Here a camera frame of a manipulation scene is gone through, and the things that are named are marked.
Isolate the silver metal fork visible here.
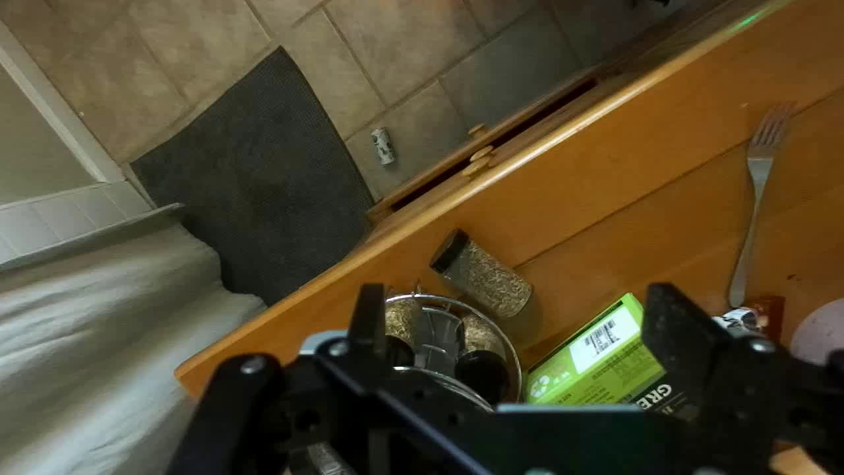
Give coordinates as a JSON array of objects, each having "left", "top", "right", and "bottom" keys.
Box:
[{"left": 725, "top": 102, "right": 793, "bottom": 312}]

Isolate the metal spice rack with jars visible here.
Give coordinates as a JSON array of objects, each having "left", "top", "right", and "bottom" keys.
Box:
[{"left": 379, "top": 290, "right": 528, "bottom": 414}]

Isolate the wooden dresser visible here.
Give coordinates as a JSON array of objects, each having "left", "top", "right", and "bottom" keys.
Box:
[{"left": 175, "top": 0, "right": 844, "bottom": 475}]

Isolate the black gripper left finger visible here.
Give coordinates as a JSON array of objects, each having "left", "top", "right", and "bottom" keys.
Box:
[{"left": 344, "top": 279, "right": 391, "bottom": 373}]

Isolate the dark grey floor mat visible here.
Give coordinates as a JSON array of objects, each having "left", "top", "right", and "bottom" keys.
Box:
[{"left": 129, "top": 44, "right": 377, "bottom": 306}]

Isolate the green cardboard box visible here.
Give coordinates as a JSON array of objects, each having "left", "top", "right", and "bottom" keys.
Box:
[{"left": 523, "top": 290, "right": 680, "bottom": 418}]

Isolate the toppled black-lid spice jar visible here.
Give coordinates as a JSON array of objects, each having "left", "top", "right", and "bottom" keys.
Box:
[{"left": 427, "top": 229, "right": 535, "bottom": 323}]

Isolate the small white floor object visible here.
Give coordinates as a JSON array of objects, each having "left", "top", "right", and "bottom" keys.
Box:
[{"left": 370, "top": 128, "right": 402, "bottom": 168}]

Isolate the grey bed sheet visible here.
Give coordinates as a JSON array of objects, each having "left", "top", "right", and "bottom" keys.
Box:
[{"left": 0, "top": 204, "right": 267, "bottom": 475}]

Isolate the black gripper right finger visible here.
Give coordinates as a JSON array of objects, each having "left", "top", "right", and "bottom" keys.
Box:
[{"left": 640, "top": 279, "right": 737, "bottom": 418}]

